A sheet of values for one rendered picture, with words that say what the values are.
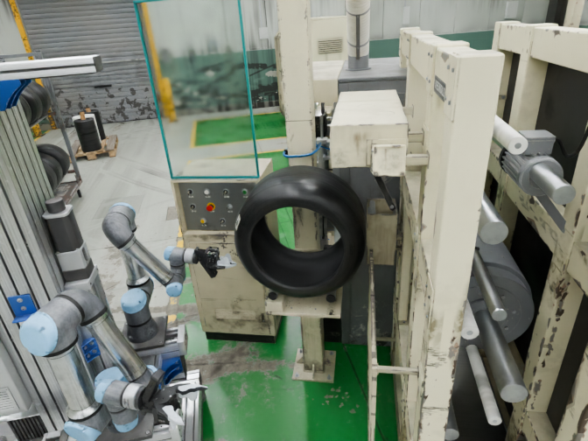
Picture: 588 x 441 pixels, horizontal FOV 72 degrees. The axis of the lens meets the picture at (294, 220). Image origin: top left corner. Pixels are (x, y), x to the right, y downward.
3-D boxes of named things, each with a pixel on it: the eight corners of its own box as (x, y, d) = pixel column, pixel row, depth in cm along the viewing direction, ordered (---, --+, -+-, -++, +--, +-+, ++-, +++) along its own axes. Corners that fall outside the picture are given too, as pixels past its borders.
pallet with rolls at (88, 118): (77, 147, 830) (65, 109, 796) (119, 141, 851) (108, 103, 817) (68, 163, 727) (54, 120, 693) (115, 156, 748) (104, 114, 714)
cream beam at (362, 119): (339, 124, 189) (338, 92, 182) (394, 122, 185) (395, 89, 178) (329, 169, 136) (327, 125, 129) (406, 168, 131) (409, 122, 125)
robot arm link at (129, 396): (135, 377, 133) (119, 395, 126) (147, 380, 132) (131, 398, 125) (138, 395, 136) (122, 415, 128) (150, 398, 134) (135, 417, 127)
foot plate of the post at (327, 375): (297, 349, 286) (297, 345, 285) (336, 352, 282) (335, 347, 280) (291, 380, 263) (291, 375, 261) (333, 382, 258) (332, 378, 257)
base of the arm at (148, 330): (125, 346, 198) (120, 330, 194) (130, 325, 212) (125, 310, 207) (157, 339, 200) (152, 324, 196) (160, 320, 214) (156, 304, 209)
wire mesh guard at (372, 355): (367, 338, 250) (369, 239, 219) (370, 338, 250) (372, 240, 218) (368, 489, 171) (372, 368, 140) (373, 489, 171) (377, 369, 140)
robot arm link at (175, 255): (170, 256, 210) (168, 242, 207) (190, 259, 209) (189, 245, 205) (163, 264, 203) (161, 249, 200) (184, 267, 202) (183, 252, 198)
